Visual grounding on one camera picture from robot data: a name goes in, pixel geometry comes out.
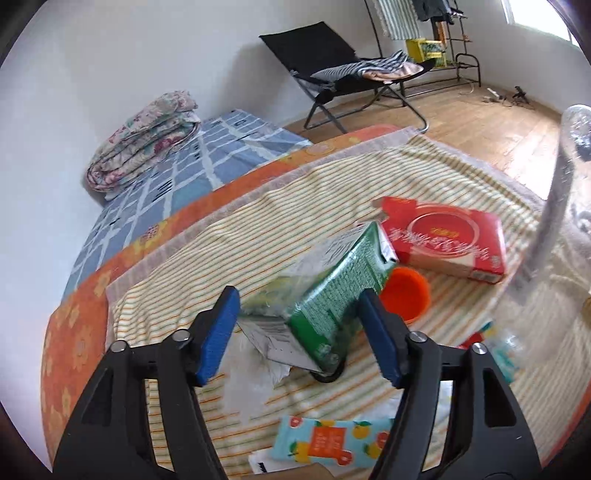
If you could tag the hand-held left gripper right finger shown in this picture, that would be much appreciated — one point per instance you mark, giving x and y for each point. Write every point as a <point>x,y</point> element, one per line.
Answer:
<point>381,341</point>

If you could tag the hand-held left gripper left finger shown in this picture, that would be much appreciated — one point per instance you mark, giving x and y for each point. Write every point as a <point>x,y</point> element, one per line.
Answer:
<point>217,339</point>

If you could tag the orange plastic cup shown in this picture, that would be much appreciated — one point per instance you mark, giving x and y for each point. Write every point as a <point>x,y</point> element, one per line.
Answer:
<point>408,295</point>

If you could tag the green drink carton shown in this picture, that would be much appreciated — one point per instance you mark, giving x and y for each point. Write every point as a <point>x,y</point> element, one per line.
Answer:
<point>341,290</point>

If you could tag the clear plastic bag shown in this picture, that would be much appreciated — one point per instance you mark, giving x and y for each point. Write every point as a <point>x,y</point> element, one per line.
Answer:
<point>554,221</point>
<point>249,378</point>

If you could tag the black round lid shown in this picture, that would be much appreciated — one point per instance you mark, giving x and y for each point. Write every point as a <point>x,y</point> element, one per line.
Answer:
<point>328,378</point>

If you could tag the clear plastic wrapper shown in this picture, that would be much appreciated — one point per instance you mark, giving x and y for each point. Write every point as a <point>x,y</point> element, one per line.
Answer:
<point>272,290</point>

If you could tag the fruit print wipes packet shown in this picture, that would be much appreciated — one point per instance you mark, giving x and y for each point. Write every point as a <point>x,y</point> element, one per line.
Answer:
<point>323,438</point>

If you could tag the red flat box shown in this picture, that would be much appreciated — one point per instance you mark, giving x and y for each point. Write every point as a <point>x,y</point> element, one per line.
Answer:
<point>443,240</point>

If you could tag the red and teal packet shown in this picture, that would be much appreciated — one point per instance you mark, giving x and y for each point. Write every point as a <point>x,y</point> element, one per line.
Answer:
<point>501,350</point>

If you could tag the orange floral blanket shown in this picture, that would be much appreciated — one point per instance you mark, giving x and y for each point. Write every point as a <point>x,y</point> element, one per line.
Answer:
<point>78,341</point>

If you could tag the striped cream cloth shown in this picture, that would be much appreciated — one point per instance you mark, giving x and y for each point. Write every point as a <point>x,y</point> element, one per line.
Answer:
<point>277,207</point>

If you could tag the blue checked bedsheet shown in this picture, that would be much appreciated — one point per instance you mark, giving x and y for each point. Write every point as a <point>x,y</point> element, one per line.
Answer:
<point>203,161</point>

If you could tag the folded floral quilt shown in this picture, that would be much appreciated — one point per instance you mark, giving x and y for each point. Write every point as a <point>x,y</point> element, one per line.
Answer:
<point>143,138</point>

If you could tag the white power strip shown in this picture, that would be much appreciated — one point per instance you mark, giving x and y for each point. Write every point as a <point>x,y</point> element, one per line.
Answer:
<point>494,97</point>

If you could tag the pink cloth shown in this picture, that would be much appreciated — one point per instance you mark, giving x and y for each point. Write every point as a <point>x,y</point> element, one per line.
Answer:
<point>401,71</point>

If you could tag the grey striped cloth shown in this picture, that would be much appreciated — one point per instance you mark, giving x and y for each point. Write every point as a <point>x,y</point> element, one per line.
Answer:
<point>351,69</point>

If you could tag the black charger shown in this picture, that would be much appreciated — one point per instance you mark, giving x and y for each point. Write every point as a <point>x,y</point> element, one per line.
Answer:
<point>521,93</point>

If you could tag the black metal clothes rack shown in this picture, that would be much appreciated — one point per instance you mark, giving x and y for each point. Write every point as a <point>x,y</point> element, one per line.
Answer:
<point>468,60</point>

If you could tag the yellow green box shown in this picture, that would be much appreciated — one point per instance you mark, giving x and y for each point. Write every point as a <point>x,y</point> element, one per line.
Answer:
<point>425,48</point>

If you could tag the black folding chair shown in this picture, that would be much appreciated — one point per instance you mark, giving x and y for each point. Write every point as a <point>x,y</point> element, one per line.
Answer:
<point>304,50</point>

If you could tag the hanging green striped towel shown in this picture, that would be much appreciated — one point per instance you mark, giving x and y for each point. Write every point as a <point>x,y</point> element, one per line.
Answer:
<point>397,18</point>

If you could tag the dark hanging clothes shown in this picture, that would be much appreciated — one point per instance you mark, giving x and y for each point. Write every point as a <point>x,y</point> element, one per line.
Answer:
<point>434,7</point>

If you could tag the window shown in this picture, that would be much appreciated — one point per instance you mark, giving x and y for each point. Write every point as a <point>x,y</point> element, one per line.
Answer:
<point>540,14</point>

